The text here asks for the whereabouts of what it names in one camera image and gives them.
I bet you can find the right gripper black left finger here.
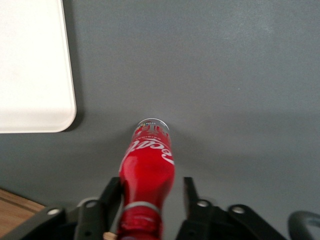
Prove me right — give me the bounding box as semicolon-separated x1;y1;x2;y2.
74;176;126;240

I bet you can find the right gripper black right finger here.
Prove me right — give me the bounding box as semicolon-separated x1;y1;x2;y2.
174;176;251;240

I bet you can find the red coke bottle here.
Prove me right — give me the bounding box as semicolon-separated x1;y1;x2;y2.
116;117;176;240

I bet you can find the beige plastic tray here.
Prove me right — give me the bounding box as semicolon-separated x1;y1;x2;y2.
0;0;77;134

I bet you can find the wooden drawer cabinet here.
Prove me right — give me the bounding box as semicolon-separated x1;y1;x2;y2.
0;187;47;240

